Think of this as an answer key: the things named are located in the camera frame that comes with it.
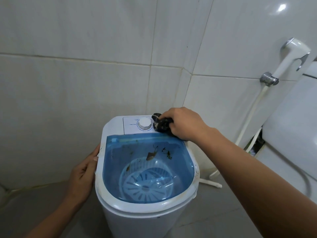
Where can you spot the person's right fingers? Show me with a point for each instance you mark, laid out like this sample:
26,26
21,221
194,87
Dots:
170,113

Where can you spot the chrome sprayer wall holder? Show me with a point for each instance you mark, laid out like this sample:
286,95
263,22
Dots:
268,79

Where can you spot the white drain pipe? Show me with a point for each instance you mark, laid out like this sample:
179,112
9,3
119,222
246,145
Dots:
210,183

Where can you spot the white round timer knob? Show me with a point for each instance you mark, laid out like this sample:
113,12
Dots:
145,123

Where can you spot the white mini washing machine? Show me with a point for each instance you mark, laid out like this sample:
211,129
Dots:
148,220

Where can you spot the person's left fingers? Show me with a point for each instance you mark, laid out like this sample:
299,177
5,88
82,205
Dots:
91,157

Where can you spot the white bidet sprayer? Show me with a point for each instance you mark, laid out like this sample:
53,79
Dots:
289,59

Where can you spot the person's right hand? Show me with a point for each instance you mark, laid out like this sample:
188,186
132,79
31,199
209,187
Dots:
188,123

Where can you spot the white perforated wash basket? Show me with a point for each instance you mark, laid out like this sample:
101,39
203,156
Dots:
146,180

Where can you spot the person's left hand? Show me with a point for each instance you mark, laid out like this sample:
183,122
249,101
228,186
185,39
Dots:
80,180

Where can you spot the brown leaf scrap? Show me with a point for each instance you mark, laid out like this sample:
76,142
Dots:
150,156

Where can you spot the dark debris scrap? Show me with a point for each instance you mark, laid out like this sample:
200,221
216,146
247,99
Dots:
169,154

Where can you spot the person's left forearm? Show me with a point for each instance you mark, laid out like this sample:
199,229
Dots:
54,220

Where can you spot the person's right forearm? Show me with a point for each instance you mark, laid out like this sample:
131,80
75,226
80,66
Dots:
247,175

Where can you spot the blue transparent washer lid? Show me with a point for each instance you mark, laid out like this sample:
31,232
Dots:
116,171

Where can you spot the white toilet tank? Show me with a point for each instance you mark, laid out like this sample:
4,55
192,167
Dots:
292,131

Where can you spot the black patterned cloth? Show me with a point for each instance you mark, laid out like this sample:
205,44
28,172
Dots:
162,125

